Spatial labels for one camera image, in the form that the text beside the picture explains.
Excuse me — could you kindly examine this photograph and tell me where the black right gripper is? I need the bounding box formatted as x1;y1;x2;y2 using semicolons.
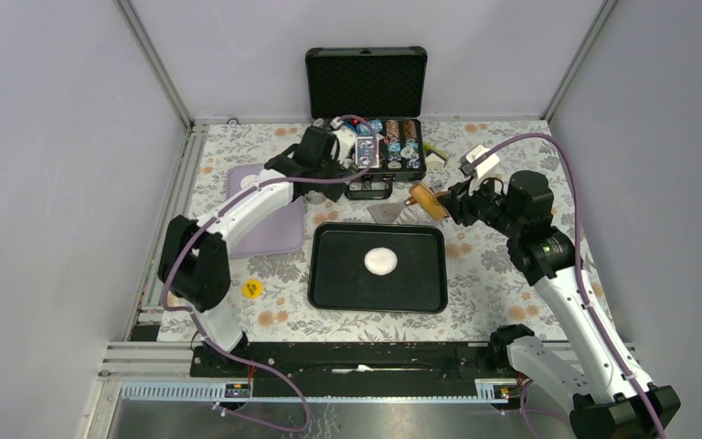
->
436;171;523;238

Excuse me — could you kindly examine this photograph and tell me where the wooden rolling pin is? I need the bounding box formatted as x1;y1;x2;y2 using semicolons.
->
405;181;450;221

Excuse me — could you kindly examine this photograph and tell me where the white dough disc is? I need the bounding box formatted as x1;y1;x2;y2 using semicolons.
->
363;247;399;276

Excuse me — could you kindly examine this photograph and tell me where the black baking tray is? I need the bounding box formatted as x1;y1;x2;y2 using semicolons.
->
307;222;448;314

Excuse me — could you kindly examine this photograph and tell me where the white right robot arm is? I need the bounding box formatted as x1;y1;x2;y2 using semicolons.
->
436;171;681;438

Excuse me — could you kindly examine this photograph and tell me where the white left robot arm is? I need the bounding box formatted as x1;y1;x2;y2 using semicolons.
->
157;126;360;376

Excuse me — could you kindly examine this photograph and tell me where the metal dough scraper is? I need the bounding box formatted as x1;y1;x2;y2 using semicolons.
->
367;201;410;224

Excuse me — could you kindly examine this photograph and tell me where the blue playing card deck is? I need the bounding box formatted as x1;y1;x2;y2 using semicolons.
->
354;136;380;169

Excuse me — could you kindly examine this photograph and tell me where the purple plastic tray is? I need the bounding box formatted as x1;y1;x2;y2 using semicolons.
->
227;164;305;259

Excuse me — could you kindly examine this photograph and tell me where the black poker chip case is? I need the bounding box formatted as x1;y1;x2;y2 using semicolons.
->
304;46;428;200

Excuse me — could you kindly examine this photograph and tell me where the yellow round token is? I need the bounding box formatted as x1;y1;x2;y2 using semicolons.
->
241;279;264;299

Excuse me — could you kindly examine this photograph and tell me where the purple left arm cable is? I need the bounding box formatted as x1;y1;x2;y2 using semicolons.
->
160;113;377;434

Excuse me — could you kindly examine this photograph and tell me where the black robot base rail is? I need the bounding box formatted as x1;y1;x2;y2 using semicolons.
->
189;341;535;380

